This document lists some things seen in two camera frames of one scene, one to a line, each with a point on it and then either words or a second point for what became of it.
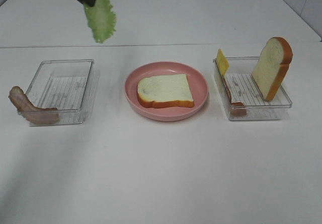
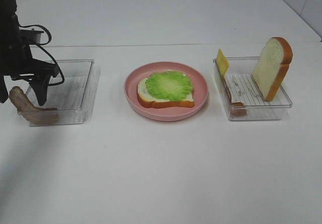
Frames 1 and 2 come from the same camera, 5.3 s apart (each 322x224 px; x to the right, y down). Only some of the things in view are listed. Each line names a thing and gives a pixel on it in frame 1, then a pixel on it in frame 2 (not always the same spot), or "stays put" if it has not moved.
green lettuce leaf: x=100 y=17 to x=169 y=85
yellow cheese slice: x=223 y=63 stays put
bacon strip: x=39 y=116 stays put
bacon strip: x=236 y=108 stays put
